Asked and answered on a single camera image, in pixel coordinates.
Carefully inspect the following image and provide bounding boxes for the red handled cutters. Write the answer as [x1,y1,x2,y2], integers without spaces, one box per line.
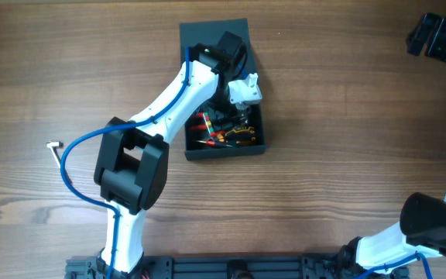
[188,112,208,131]

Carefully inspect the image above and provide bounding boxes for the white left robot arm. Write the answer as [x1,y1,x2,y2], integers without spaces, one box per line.
[94,32,247,278]

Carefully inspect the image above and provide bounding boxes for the left arm white wrist camera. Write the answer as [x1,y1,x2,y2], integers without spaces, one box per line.
[228,73,262,105]

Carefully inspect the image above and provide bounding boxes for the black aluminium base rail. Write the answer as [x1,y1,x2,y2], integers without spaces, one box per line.
[63,251,408,279]

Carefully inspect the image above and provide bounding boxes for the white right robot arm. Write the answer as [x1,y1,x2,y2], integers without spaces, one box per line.
[336,13,446,278]

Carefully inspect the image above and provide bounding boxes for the orange black pliers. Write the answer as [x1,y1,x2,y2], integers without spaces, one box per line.
[195,126,257,148]

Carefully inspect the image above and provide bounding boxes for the clear screwdriver set case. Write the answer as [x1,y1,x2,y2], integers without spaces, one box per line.
[203,112,214,137]

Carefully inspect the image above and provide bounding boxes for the dark green box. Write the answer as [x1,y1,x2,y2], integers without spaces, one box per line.
[180,19,266,160]

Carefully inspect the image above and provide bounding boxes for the silver L-shaped wrench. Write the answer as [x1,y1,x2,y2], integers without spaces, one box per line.
[46,141,63,169]

